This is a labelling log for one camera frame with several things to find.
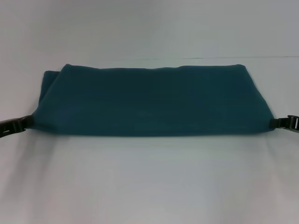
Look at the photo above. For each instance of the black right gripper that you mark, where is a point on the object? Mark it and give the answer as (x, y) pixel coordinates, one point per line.
(292, 123)

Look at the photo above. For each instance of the teal blue shirt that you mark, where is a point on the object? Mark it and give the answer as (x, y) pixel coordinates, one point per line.
(151, 100)

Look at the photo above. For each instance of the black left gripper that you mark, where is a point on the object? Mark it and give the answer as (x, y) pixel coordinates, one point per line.
(10, 127)

